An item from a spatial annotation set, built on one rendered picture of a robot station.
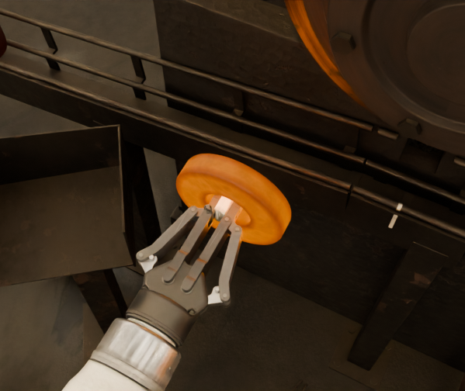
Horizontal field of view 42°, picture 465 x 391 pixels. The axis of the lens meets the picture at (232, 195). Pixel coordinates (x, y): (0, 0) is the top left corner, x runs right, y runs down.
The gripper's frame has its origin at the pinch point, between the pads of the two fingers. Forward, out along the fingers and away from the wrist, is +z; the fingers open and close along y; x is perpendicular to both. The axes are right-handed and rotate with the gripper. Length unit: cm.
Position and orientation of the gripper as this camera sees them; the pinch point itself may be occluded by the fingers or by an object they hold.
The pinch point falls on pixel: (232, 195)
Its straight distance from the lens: 78.0
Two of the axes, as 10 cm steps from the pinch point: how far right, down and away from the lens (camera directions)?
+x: -0.2, -4.9, -8.7
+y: 8.9, 3.9, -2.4
